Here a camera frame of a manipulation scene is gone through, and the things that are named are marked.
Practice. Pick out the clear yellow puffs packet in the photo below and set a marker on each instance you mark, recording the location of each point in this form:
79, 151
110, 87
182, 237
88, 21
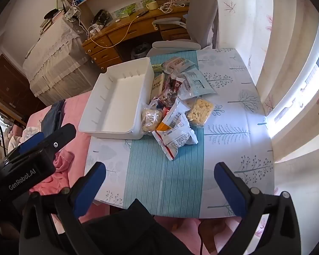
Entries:
199, 111

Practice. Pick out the dark wooden cabinet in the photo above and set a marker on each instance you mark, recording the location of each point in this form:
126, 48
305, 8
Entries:
8, 90

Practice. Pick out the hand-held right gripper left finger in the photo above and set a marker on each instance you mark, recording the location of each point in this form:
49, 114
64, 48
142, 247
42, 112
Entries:
91, 188

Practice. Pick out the white floral curtain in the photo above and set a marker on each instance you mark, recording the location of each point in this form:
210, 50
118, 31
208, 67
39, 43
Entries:
242, 18

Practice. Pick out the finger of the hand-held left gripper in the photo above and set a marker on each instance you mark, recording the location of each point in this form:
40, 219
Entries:
59, 138
32, 141

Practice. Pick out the wastebasket with bag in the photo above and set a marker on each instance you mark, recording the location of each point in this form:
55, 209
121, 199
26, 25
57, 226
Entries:
139, 50

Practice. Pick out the pink fleece garment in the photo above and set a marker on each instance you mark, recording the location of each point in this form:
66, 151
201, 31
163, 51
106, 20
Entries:
63, 162

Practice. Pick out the white lace cover cloth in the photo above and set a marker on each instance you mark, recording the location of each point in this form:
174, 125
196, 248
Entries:
55, 58

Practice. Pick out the blue white snack packet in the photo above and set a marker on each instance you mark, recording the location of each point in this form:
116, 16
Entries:
154, 103

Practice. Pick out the clear nut bar packet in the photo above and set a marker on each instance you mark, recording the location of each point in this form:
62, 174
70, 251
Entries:
168, 98

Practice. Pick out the white patterned cloth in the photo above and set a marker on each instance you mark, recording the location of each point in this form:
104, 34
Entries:
24, 136

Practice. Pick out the black floral pouch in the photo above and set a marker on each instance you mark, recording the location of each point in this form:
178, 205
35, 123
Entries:
102, 17

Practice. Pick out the clear brown bread packet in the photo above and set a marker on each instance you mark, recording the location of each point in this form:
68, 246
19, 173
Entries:
176, 63

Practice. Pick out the grey office chair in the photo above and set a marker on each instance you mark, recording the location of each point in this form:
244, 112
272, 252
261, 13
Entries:
202, 13

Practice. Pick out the wooden desk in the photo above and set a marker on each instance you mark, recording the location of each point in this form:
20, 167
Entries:
114, 32

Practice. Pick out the tree print tablecloth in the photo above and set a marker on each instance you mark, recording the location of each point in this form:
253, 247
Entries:
228, 138

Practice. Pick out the black phone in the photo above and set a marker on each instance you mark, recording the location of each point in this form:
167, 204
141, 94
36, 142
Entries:
142, 13

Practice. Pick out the green cake packet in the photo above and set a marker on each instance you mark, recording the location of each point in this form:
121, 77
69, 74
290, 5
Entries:
156, 67

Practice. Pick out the white plastic bin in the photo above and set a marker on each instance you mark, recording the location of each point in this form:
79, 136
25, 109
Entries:
117, 103

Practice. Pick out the tan biscuit packet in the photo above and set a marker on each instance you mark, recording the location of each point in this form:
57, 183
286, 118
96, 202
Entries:
157, 86

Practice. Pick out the black pants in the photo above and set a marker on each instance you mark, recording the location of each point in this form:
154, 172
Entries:
138, 231

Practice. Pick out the white packet red stripe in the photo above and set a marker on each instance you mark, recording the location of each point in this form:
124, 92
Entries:
175, 140

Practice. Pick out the white power strip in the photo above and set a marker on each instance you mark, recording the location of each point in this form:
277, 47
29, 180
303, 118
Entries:
95, 29

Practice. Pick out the window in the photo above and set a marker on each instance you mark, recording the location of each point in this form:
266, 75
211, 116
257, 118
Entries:
308, 85

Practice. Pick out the blue jeans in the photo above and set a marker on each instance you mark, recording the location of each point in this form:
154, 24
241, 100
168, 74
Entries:
53, 117

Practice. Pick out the clear beige puffs packet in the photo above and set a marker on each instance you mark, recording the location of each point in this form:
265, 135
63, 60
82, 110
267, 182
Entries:
150, 119

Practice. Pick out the light blue snack packet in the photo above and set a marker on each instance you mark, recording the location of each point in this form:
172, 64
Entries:
195, 85

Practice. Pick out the pale yellow mug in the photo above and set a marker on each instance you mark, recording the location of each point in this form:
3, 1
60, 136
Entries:
151, 5

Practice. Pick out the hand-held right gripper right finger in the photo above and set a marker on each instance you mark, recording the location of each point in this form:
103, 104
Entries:
228, 188

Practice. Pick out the red-top dark snack packet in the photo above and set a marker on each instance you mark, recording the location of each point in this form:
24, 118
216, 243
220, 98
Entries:
175, 83

